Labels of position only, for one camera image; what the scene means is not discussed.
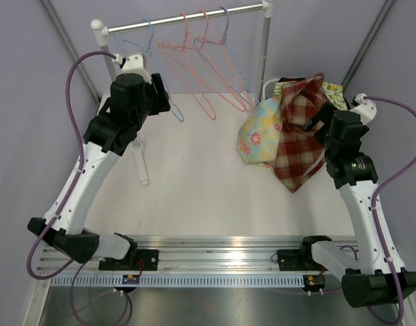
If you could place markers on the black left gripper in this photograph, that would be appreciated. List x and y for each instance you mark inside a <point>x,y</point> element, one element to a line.
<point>160,96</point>

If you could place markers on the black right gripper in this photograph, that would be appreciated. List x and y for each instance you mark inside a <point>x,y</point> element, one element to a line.
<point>326,113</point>

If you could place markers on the red beige checked garment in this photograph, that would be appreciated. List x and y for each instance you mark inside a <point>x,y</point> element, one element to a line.
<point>299,154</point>

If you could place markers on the yellow green floral garment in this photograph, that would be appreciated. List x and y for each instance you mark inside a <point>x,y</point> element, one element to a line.
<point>333,92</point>

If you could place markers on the pink wire hanger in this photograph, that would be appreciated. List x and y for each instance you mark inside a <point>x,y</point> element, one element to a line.
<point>178,59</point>

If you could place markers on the pastel tie-dye garment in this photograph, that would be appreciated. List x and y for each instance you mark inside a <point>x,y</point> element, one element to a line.
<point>259,135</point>

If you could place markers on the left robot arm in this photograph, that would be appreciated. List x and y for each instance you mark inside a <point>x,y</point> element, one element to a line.
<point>106,139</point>

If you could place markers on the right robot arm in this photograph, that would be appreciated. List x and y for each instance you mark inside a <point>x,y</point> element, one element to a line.
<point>379,275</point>

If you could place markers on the white plastic perforated basket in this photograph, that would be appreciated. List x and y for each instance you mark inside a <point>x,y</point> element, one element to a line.
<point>269,86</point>

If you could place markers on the white metal clothes rack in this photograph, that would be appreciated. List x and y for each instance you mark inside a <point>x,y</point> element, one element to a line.
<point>102,33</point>

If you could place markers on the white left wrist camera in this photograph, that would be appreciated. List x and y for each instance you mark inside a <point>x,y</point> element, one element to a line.
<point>133,63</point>

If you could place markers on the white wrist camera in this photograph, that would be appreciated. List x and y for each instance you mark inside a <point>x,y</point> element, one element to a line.
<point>364,107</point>
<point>133,63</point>

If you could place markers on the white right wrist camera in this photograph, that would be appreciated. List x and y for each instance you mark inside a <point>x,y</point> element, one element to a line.
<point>364,107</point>

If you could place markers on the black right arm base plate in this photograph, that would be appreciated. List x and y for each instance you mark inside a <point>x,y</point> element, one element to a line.
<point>292,260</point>

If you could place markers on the aluminium mounting rail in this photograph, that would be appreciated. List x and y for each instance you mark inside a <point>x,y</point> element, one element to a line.
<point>199,254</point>

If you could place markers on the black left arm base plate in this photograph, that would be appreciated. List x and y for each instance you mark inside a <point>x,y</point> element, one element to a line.
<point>150,259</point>

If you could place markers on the white slotted cable duct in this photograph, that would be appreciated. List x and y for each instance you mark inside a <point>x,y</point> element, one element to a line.
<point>182,280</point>

